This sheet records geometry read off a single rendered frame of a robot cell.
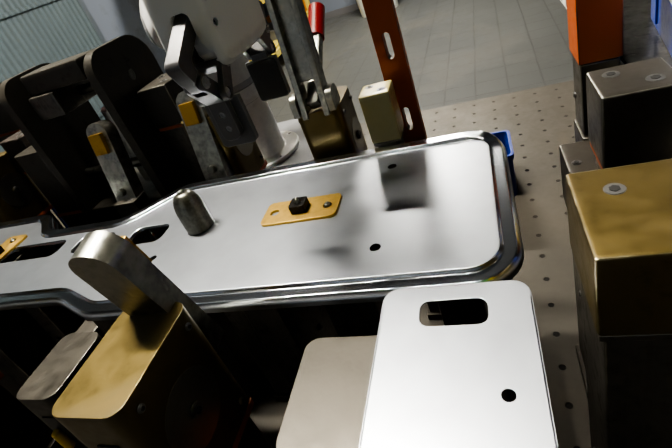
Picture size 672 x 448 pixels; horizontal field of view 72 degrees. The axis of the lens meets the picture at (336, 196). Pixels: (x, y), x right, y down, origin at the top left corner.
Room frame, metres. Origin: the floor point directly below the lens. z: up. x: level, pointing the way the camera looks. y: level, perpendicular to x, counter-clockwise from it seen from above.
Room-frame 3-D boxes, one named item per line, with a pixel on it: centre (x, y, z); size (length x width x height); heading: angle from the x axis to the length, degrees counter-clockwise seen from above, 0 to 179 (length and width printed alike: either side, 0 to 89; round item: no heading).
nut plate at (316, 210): (0.41, 0.04, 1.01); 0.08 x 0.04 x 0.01; 66
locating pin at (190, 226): (0.46, 0.15, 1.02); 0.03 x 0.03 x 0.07
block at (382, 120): (0.49, -0.08, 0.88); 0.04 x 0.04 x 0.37; 66
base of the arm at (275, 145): (1.09, 0.13, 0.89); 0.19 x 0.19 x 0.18
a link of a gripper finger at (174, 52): (0.37, 0.06, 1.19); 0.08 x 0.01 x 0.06; 156
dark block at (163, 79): (0.70, 0.17, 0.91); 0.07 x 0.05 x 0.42; 156
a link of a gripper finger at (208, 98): (0.35, 0.06, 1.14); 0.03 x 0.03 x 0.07; 66
